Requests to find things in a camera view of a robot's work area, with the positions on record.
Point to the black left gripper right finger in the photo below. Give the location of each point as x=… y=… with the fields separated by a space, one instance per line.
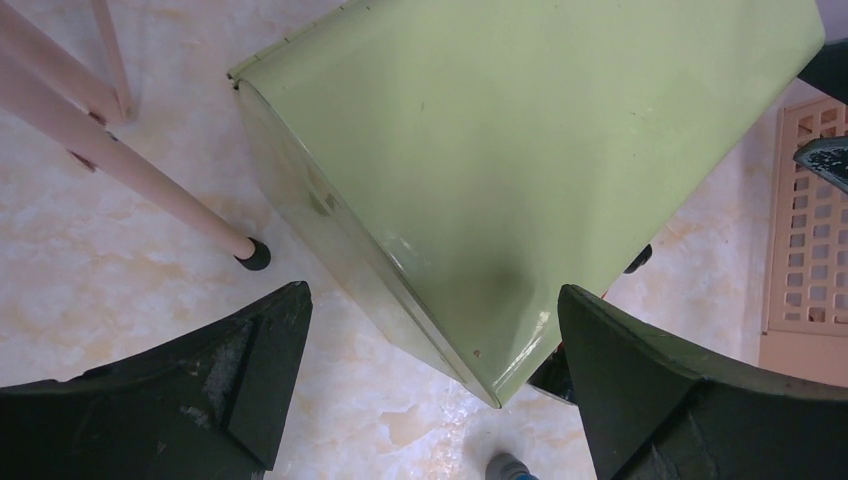
x=656 y=406

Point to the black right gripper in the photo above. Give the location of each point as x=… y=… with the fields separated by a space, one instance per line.
x=827 y=71

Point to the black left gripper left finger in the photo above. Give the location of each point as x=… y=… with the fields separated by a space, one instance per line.
x=210 y=404

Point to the red and black dumbbell toy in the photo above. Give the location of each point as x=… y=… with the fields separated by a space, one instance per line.
x=553 y=377

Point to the small blue glue bottle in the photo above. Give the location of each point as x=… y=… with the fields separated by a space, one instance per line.
x=505 y=466

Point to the beige plastic file organizer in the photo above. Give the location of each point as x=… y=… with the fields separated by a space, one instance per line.
x=804 y=326

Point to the green metal drawer cabinet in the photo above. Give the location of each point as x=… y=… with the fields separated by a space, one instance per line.
x=453 y=164

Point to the pink music stand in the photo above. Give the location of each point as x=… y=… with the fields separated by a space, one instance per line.
x=49 y=89

